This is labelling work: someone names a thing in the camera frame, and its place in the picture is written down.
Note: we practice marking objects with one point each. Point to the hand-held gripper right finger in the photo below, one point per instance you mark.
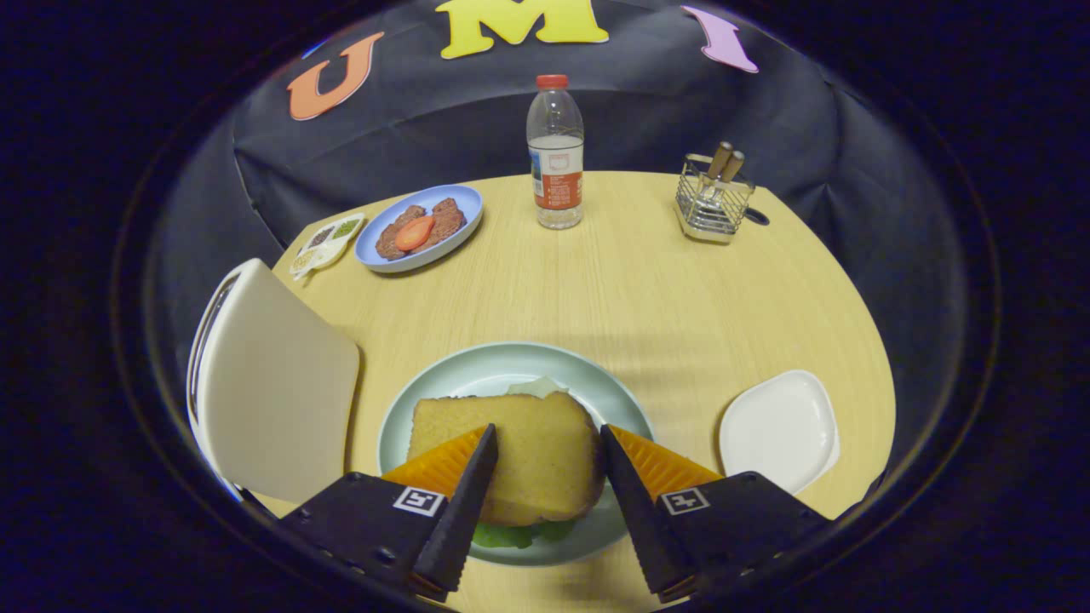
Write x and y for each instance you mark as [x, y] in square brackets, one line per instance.
[651, 528]

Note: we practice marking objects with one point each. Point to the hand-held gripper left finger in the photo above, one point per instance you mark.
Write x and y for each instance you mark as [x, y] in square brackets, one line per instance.
[464, 519]

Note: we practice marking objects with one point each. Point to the green lettuce leaf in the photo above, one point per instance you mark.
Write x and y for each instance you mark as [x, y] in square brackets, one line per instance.
[511, 536]

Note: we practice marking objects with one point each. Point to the brown toast slice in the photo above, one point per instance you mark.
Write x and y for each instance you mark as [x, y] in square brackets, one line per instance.
[545, 451]

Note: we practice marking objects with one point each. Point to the mint green round plate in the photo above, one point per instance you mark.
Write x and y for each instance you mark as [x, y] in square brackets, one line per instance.
[477, 366]

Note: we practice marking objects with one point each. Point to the white square plate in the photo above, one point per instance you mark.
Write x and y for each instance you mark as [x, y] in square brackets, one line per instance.
[779, 430]

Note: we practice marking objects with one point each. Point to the white toaster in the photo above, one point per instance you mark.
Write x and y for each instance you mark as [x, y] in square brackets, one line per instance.
[281, 392]

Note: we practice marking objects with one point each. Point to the brown meat patty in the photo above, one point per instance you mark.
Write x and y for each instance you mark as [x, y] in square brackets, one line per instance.
[390, 243]
[447, 217]

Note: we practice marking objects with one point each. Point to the blue round plate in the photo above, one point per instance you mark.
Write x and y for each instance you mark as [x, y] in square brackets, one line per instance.
[366, 247]

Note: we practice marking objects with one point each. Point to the red tomato slice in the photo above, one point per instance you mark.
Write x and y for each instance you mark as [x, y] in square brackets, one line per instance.
[415, 232]

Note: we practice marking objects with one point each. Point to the white divided condiment dish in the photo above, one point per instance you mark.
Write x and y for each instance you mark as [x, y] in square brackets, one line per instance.
[328, 243]

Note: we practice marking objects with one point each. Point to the black desk grommet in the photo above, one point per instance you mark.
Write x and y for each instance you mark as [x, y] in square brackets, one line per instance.
[758, 217]

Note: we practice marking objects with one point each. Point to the clear red-capped water bottle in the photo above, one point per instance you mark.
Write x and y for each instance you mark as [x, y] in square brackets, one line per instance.
[555, 170]

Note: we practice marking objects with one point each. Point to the black backdrop cloth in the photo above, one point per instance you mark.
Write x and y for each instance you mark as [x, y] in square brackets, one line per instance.
[664, 111]

